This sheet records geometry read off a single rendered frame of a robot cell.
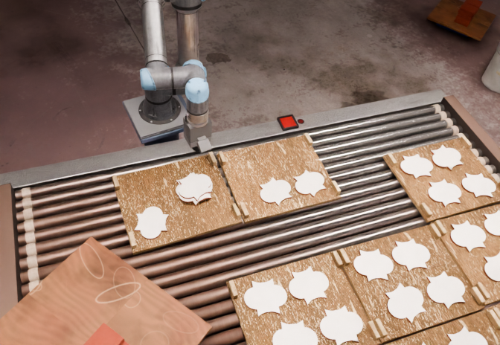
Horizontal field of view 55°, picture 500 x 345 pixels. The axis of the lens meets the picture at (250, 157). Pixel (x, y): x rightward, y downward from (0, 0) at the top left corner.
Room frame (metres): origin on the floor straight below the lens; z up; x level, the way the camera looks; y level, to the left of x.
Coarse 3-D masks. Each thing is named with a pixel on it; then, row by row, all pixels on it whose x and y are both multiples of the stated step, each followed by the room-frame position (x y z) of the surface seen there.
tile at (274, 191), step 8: (264, 184) 1.17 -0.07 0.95; (272, 184) 1.18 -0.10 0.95; (280, 184) 1.18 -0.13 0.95; (288, 184) 1.19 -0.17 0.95; (264, 192) 1.14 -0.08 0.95; (272, 192) 1.14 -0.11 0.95; (280, 192) 1.15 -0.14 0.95; (288, 192) 1.15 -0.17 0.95; (264, 200) 1.10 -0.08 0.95; (272, 200) 1.10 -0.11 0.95; (280, 200) 1.11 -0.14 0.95
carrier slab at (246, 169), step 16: (272, 144) 1.40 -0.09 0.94; (288, 144) 1.42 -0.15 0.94; (304, 144) 1.43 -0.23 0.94; (240, 160) 1.29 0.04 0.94; (256, 160) 1.30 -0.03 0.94; (272, 160) 1.31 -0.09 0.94; (288, 160) 1.33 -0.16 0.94; (304, 160) 1.34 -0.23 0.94; (240, 176) 1.20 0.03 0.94; (256, 176) 1.22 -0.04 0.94; (272, 176) 1.23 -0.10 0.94; (288, 176) 1.24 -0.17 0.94; (240, 192) 1.13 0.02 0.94; (256, 192) 1.14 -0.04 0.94; (320, 192) 1.18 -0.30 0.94; (256, 208) 1.06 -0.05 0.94; (272, 208) 1.07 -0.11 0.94; (288, 208) 1.08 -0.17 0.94
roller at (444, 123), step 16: (416, 128) 1.65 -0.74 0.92; (432, 128) 1.68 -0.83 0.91; (336, 144) 1.47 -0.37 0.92; (352, 144) 1.49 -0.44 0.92; (368, 144) 1.52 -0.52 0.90; (224, 176) 1.22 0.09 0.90; (112, 192) 1.05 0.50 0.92; (32, 208) 0.93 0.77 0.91; (48, 208) 0.94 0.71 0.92; (64, 208) 0.95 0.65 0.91; (80, 208) 0.97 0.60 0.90
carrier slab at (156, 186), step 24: (168, 168) 1.19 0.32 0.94; (192, 168) 1.21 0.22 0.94; (216, 168) 1.23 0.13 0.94; (120, 192) 1.05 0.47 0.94; (144, 192) 1.06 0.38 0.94; (168, 192) 1.08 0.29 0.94; (216, 192) 1.11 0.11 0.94; (168, 216) 0.97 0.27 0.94; (192, 216) 0.98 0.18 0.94; (216, 216) 1.00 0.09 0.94; (144, 240) 0.86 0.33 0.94; (168, 240) 0.87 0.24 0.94
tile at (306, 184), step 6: (306, 174) 1.26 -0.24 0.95; (312, 174) 1.26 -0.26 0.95; (318, 174) 1.27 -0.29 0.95; (300, 180) 1.22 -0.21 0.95; (306, 180) 1.23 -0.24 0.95; (312, 180) 1.23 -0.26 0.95; (318, 180) 1.24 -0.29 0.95; (300, 186) 1.19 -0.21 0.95; (306, 186) 1.20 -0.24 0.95; (312, 186) 1.20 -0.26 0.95; (318, 186) 1.21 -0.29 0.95; (300, 192) 1.16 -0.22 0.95; (306, 192) 1.17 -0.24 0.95; (312, 192) 1.17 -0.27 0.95
